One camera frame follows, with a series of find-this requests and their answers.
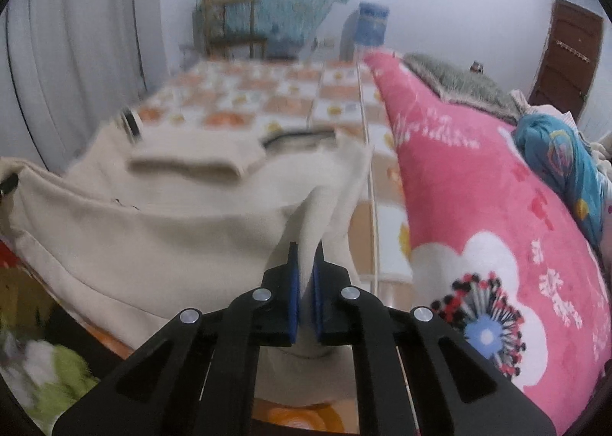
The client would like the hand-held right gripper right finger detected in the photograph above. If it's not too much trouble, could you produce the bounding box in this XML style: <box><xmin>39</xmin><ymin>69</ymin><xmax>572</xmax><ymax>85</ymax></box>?
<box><xmin>312</xmin><ymin>242</ymin><xmax>556</xmax><ymax>436</ymax></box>

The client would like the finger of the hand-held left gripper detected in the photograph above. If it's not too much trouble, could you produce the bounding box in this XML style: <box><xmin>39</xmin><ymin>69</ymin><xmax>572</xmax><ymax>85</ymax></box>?
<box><xmin>0</xmin><ymin>173</ymin><xmax>20</xmax><ymax>201</ymax></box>

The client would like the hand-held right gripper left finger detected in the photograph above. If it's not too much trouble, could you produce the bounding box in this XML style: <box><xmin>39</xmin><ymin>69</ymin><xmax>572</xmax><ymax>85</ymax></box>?
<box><xmin>52</xmin><ymin>241</ymin><xmax>301</xmax><ymax>436</ymax></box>

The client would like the cream zip jacket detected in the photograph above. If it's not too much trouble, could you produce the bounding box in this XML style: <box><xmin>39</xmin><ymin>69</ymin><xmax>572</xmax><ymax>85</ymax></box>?
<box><xmin>0</xmin><ymin>106</ymin><xmax>374</xmax><ymax>408</ymax></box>

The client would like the white curtain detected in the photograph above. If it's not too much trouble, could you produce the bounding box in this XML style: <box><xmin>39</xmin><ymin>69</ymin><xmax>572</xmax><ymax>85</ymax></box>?
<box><xmin>0</xmin><ymin>0</ymin><xmax>166</xmax><ymax>169</ymax></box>

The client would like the yellow-green cloth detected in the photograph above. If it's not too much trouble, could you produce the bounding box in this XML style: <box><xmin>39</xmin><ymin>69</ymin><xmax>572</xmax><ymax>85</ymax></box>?
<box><xmin>0</xmin><ymin>316</ymin><xmax>99</xmax><ymax>423</ymax></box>

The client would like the pink floral blanket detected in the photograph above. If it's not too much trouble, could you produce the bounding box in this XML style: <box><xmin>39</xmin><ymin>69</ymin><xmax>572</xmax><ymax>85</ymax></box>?
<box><xmin>363</xmin><ymin>51</ymin><xmax>612</xmax><ymax>422</ymax></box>

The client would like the checkered fruit print table cover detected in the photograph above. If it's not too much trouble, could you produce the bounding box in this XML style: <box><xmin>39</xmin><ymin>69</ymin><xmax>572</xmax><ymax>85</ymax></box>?
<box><xmin>81</xmin><ymin>58</ymin><xmax>417</xmax><ymax>434</ymax></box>

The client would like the white water dispenser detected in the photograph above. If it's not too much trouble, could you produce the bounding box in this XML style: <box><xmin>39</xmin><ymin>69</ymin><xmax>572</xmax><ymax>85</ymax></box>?
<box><xmin>340</xmin><ymin>20</ymin><xmax>369</xmax><ymax>61</ymax></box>

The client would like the wooden chair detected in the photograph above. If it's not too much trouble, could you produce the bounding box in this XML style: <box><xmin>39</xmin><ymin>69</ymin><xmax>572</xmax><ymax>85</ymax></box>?
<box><xmin>194</xmin><ymin>0</ymin><xmax>269</xmax><ymax>59</ymax></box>

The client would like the green patterned pillow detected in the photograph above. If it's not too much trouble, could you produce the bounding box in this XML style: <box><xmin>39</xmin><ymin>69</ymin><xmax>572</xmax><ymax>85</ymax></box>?
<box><xmin>404</xmin><ymin>52</ymin><xmax>522</xmax><ymax>126</ymax></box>

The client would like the blue printed blanket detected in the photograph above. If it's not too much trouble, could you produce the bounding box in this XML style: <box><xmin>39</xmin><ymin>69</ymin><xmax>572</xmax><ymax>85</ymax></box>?
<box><xmin>514</xmin><ymin>113</ymin><xmax>612</xmax><ymax>255</ymax></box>

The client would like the blue water bottle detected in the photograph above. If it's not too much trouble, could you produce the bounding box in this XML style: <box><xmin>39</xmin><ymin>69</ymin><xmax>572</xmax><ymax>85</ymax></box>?
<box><xmin>358</xmin><ymin>2</ymin><xmax>390</xmax><ymax>47</ymax></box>

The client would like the brown wooden door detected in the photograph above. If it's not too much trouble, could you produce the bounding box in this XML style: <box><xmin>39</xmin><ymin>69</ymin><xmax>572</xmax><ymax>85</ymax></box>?
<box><xmin>528</xmin><ymin>0</ymin><xmax>605</xmax><ymax>123</ymax></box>

